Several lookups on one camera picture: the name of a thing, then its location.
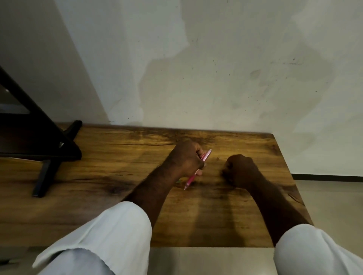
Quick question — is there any person's right hand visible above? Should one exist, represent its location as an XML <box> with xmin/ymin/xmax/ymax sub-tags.
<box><xmin>221</xmin><ymin>154</ymin><xmax>261</xmax><ymax>189</ymax></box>

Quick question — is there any person's left hand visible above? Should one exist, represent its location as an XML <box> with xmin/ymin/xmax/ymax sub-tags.
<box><xmin>164</xmin><ymin>139</ymin><xmax>205</xmax><ymax>178</ymax></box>

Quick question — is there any pink pen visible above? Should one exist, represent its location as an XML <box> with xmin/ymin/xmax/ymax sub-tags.
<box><xmin>183</xmin><ymin>149</ymin><xmax>213</xmax><ymax>191</ymax></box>

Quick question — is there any person's right forearm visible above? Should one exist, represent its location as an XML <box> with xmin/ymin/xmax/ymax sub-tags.
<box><xmin>240</xmin><ymin>169</ymin><xmax>363</xmax><ymax>275</ymax></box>

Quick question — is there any person's left forearm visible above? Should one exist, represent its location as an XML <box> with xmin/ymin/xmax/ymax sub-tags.
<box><xmin>32</xmin><ymin>163</ymin><xmax>185</xmax><ymax>275</ymax></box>

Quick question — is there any black metal stand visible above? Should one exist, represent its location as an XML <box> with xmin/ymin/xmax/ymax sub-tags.
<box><xmin>0</xmin><ymin>65</ymin><xmax>83</xmax><ymax>198</ymax></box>

